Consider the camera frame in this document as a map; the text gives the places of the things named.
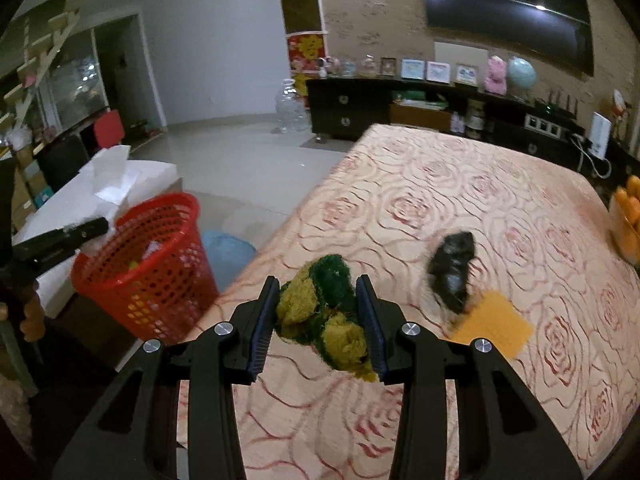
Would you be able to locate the black flat television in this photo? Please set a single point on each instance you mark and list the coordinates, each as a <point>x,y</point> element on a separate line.
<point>505,5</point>

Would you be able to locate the pile of oranges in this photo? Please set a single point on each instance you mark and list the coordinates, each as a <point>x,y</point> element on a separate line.
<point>630,210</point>

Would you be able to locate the white crumpled tissue paper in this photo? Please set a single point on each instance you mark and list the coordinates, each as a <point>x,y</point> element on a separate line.
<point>112,172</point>

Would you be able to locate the black chair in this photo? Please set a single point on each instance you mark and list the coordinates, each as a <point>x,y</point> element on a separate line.
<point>62,162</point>

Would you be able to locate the black router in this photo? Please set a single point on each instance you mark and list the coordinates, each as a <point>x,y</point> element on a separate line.
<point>557,110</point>

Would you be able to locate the black television cabinet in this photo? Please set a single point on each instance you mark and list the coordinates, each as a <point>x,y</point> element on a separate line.
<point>350,105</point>

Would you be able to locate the glass fruit bowl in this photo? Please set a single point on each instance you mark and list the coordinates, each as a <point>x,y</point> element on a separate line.
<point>617,240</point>

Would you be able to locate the wooden wall shelf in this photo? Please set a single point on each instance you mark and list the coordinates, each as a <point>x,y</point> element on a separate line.
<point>47,45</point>

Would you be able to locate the person's left hand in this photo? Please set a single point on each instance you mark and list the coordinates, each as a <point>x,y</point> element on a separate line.
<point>34,315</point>

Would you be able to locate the light blue plastic bag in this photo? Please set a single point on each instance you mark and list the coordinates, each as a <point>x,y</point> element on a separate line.
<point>227,255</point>

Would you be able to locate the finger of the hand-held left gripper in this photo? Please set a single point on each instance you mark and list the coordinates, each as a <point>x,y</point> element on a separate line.
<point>65,240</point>

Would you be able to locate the large clear water bottle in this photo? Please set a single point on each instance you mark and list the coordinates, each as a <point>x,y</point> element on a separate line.
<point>292,107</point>

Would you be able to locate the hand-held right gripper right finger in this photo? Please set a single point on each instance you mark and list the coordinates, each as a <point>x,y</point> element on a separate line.
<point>372,330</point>

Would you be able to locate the pink plush toy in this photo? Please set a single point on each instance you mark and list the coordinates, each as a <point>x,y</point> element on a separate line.
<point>496,75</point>

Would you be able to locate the black crumpled plastic bag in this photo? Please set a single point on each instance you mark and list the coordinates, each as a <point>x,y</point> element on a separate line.
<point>452,270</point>

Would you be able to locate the red chair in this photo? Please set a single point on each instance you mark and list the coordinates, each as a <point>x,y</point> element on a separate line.
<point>110,127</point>

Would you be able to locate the small brown picture frame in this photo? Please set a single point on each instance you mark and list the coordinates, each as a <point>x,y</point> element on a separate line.
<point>388,66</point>

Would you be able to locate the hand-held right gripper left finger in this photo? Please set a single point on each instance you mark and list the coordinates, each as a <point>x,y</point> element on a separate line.
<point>262,330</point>

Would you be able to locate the white power strip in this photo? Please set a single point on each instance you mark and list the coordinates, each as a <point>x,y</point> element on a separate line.
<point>543,124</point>

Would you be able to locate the blue picture frame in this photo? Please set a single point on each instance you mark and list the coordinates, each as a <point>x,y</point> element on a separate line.
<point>413,69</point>

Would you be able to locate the wooden cabinet box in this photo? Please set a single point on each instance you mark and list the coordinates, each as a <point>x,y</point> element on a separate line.
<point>420,117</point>

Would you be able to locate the orange paper sheet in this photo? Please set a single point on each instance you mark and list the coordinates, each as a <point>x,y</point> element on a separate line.
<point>492,327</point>

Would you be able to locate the yellow green loofah scrubber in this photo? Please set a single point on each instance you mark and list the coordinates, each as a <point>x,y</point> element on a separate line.
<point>300,300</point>

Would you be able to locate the green packet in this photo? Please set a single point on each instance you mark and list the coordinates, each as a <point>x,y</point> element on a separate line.
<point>420,99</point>

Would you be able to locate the pink white picture frame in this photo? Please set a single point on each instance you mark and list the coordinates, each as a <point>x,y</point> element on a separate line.
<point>438,71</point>

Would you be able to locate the red plastic mesh basket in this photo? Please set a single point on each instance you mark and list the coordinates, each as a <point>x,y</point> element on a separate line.
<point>165,280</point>

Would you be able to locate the white board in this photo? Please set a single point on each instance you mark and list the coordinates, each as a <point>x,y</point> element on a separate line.
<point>460,52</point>

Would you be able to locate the white wall device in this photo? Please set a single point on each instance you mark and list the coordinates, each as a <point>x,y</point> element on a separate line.
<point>600,132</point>

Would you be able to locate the red white figurine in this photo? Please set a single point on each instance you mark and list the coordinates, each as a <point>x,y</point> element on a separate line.
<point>621,112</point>

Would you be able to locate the pale blue globe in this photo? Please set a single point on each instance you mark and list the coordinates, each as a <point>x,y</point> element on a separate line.
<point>522,74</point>

